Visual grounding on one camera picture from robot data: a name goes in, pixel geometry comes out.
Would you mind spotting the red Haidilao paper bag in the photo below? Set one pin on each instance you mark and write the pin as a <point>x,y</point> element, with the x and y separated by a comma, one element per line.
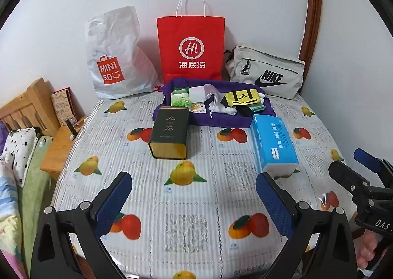
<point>191,46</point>

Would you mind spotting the dark green tea tin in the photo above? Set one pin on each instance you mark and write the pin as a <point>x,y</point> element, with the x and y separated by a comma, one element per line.
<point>169,134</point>

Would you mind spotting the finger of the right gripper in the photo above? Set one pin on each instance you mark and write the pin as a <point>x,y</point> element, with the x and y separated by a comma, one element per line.
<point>372,163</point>
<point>350,180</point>

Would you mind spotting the small black bottle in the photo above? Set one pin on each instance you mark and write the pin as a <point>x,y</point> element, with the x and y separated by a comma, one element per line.
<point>71,123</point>

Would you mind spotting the blue tissue pack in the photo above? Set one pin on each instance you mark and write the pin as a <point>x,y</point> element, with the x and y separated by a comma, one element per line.
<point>274,149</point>

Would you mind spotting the purple towel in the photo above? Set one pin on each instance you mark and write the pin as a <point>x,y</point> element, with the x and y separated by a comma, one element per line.
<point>216,114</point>

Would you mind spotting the orange print wipe packet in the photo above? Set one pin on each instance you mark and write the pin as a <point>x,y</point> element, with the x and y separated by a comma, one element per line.
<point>198,108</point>

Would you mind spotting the patterned box on nightstand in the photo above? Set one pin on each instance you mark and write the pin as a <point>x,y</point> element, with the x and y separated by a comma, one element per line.
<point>63,106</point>

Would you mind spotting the grey Nike bag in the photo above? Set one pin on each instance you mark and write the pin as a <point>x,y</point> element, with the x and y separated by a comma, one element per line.
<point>278,76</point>

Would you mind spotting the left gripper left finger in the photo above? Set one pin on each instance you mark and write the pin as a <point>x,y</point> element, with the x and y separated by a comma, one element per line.
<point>53,254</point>

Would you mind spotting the person's right hand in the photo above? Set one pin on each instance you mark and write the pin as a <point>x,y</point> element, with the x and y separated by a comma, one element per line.
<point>366,249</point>

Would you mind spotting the yellow Adidas armband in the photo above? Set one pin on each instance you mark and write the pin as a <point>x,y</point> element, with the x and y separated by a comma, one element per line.
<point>242,97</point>

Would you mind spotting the wooden nightstand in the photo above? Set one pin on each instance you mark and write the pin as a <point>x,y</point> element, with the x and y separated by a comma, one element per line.
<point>57,153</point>

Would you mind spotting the brown wooden door frame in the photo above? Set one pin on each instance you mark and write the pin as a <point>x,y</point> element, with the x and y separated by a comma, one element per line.
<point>312,23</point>

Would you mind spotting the wooden bed headboard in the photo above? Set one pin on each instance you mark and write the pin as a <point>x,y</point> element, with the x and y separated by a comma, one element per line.
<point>33,108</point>

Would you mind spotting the white sponge block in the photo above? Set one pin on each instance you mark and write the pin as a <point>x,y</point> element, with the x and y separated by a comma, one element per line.
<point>197,94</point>

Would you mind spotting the white Miniso plastic bag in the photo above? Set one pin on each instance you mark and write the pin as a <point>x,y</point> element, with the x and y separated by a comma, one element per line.
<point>118,67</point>

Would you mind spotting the colourful striped blanket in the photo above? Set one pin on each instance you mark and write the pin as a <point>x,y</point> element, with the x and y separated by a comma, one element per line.
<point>11,227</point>

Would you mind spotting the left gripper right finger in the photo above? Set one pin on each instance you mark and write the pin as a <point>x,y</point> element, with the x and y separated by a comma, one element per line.
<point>334,254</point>

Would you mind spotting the white sock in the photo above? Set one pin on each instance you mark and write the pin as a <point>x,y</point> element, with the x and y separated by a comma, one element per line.
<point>228,109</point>

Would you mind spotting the mint green cloth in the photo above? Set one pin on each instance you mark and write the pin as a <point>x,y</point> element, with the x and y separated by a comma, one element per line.
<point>256,107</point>

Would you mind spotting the spotted white pillow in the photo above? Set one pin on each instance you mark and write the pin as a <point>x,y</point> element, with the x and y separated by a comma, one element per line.
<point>18,151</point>

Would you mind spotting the fruit print tablecloth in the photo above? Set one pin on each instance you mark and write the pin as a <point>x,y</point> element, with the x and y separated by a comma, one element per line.
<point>215,227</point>

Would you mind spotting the light green tissue packet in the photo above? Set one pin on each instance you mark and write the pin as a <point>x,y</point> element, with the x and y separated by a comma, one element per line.
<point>180,98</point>

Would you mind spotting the green bed sheet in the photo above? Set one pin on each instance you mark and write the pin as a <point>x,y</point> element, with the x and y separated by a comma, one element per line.
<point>35,195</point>

